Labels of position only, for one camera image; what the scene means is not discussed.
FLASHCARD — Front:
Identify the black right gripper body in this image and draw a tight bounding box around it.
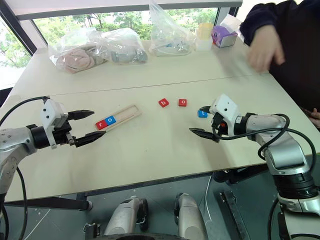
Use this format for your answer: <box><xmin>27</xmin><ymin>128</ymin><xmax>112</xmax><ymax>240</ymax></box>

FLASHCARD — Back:
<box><xmin>211</xmin><ymin>112</ymin><xmax>227</xmax><ymax>144</ymax></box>

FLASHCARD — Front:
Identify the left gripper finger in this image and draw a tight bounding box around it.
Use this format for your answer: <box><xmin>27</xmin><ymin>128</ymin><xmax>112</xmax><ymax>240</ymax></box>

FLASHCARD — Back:
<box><xmin>74</xmin><ymin>130</ymin><xmax>107</xmax><ymax>148</ymax></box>
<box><xmin>67</xmin><ymin>109</ymin><xmax>95</xmax><ymax>122</ymax></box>

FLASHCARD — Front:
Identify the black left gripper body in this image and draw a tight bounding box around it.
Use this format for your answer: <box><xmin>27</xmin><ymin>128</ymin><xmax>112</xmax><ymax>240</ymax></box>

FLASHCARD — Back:
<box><xmin>52</xmin><ymin>121</ymin><xmax>77</xmax><ymax>147</ymax></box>

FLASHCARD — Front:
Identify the wooden tray with letter tiles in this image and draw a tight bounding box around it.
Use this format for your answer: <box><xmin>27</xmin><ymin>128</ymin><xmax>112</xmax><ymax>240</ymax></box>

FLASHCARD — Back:
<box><xmin>94</xmin><ymin>104</ymin><xmax>142</xmax><ymax>132</ymax></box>

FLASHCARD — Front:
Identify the silver right robot leg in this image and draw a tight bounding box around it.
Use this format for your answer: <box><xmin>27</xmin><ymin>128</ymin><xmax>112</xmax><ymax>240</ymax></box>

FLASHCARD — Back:
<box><xmin>174</xmin><ymin>192</ymin><xmax>209</xmax><ymax>240</ymax></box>

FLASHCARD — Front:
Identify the silver robot leg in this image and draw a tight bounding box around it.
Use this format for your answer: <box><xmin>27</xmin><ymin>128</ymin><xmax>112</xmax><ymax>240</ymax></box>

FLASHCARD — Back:
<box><xmin>174</xmin><ymin>192</ymin><xmax>209</xmax><ymax>240</ymax></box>
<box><xmin>103</xmin><ymin>196</ymin><xmax>150</xmax><ymax>237</ymax></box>

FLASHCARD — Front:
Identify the silver left robot leg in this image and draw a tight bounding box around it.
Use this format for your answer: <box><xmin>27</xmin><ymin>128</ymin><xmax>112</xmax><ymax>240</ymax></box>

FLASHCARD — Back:
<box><xmin>103</xmin><ymin>196</ymin><xmax>150</xmax><ymax>237</ymax></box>

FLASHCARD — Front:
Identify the person's right hand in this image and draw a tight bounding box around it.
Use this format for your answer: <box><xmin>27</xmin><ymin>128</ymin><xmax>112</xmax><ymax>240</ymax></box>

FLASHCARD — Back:
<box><xmin>246</xmin><ymin>29</ymin><xmax>286</xmax><ymax>75</ymax></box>

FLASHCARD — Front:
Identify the person's left hand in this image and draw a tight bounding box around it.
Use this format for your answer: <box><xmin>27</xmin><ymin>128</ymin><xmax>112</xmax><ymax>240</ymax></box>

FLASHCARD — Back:
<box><xmin>309</xmin><ymin>107</ymin><xmax>320</xmax><ymax>129</ymax></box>

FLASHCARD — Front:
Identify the black table base foot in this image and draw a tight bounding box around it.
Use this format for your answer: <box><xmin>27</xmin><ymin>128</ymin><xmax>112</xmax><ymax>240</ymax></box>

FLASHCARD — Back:
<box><xmin>212</xmin><ymin>164</ymin><xmax>270</xmax><ymax>185</ymax></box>

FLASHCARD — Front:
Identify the plastic bag with pink fabric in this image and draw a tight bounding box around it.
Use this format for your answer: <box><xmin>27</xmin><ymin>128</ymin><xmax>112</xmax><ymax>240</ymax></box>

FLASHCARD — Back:
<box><xmin>48</xmin><ymin>27</ymin><xmax>111</xmax><ymax>75</ymax></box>

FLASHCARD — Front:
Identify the yellow translucent plastic cup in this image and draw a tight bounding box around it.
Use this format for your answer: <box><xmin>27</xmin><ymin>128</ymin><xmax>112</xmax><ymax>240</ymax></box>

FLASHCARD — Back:
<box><xmin>194</xmin><ymin>22</ymin><xmax>215</xmax><ymax>52</ymax></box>

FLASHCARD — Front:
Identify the purple tissue box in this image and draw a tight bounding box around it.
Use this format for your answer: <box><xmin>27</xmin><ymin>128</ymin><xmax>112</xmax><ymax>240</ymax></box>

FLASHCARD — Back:
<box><xmin>211</xmin><ymin>13</ymin><xmax>245</xmax><ymax>49</ymax></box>

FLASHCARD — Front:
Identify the plastic bag with grey items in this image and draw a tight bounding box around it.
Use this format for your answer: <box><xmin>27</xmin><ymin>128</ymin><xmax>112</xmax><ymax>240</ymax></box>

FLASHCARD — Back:
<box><xmin>101</xmin><ymin>27</ymin><xmax>149</xmax><ymax>66</ymax></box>

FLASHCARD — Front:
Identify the tall clear plastic bag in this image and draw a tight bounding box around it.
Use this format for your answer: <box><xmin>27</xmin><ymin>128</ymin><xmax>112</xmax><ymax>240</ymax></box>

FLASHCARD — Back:
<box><xmin>148</xmin><ymin>0</ymin><xmax>197</xmax><ymax>57</ymax></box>

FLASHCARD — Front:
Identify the small black metal clamp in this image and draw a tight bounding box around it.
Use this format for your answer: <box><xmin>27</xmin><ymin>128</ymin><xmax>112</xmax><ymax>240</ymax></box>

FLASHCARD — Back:
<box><xmin>83</xmin><ymin>222</ymin><xmax>101</xmax><ymax>240</ymax></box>

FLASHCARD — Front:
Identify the person in dark clothing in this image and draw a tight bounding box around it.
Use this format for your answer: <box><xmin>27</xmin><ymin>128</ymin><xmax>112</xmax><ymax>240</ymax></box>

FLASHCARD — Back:
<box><xmin>268</xmin><ymin>0</ymin><xmax>320</xmax><ymax>121</ymax></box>

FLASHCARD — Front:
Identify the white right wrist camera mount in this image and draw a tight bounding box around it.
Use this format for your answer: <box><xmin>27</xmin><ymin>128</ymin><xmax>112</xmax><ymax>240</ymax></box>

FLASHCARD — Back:
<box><xmin>209</xmin><ymin>94</ymin><xmax>242</xmax><ymax>137</ymax></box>

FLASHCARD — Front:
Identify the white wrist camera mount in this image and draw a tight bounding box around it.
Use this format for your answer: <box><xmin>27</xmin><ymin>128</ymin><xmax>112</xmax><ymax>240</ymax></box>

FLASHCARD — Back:
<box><xmin>39</xmin><ymin>98</ymin><xmax>69</xmax><ymax>150</ymax></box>
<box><xmin>209</xmin><ymin>94</ymin><xmax>242</xmax><ymax>137</ymax></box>

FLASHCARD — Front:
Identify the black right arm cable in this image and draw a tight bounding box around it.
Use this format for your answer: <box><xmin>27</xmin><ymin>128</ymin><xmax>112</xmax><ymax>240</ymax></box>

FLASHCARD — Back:
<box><xmin>211</xmin><ymin>113</ymin><xmax>318</xmax><ymax>236</ymax></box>

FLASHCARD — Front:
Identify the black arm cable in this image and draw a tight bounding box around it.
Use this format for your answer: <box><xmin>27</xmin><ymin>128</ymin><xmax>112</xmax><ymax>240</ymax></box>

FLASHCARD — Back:
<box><xmin>0</xmin><ymin>96</ymin><xmax>50</xmax><ymax>240</ymax></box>
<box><xmin>211</xmin><ymin>113</ymin><xmax>318</xmax><ymax>236</ymax></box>

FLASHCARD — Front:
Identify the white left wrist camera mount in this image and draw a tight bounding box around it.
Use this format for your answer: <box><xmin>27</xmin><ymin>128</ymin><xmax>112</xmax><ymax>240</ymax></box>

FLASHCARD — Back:
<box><xmin>39</xmin><ymin>98</ymin><xmax>69</xmax><ymax>150</ymax></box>

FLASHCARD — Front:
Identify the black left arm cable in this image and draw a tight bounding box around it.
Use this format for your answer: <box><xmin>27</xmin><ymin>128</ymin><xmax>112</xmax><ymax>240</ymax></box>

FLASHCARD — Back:
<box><xmin>0</xmin><ymin>96</ymin><xmax>50</xmax><ymax>240</ymax></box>

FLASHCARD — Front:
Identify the white floor cable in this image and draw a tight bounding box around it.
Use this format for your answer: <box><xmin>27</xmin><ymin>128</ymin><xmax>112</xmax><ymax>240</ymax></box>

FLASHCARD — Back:
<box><xmin>204</xmin><ymin>174</ymin><xmax>214</xmax><ymax>222</ymax></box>

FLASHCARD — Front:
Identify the black table frame bar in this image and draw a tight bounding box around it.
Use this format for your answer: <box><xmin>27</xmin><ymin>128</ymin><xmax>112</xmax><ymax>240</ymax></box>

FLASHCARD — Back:
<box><xmin>4</xmin><ymin>192</ymin><xmax>94</xmax><ymax>211</ymax></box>

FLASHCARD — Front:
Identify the black metal floor bracket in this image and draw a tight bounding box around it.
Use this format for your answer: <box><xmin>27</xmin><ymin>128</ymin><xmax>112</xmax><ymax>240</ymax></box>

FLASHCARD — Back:
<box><xmin>219</xmin><ymin>190</ymin><xmax>252</xmax><ymax>240</ymax></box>

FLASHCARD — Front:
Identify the black window frame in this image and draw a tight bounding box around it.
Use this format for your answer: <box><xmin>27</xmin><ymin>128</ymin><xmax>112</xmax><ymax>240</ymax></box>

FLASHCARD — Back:
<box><xmin>0</xmin><ymin>0</ymin><xmax>241</xmax><ymax>58</ymax></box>

